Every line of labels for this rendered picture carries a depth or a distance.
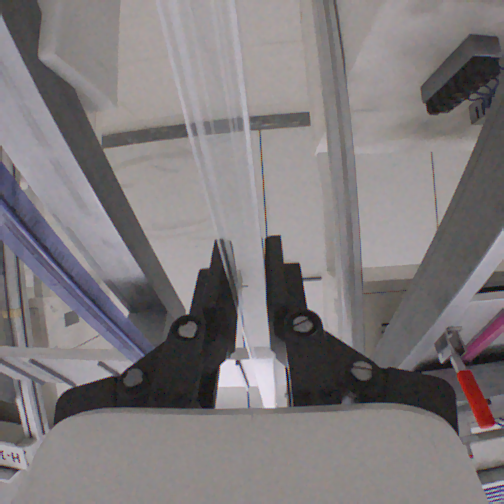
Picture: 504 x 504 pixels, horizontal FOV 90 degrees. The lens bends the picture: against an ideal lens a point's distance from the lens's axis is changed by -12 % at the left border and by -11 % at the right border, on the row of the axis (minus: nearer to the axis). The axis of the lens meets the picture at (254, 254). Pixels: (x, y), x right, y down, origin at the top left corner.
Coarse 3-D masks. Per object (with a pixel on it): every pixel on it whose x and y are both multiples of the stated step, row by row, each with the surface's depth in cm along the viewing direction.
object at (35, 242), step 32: (0, 160) 8; (0, 192) 8; (0, 224) 8; (32, 224) 9; (32, 256) 10; (64, 256) 11; (64, 288) 11; (96, 288) 13; (96, 320) 13; (128, 320) 16; (128, 352) 17
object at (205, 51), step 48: (192, 0) 4; (192, 48) 5; (240, 48) 5; (192, 96) 5; (240, 96) 6; (192, 144) 6; (240, 144) 6; (240, 192) 7; (240, 240) 9; (240, 288) 11
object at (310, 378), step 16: (288, 320) 9; (304, 320) 9; (320, 320) 9; (288, 336) 8; (304, 336) 8; (320, 336) 8; (288, 352) 8; (304, 352) 8; (320, 352) 8; (288, 368) 7; (304, 368) 7; (320, 368) 7; (288, 384) 9; (304, 384) 7; (320, 384) 7; (336, 384) 7; (288, 400) 9; (304, 400) 7; (320, 400) 7; (336, 400) 7
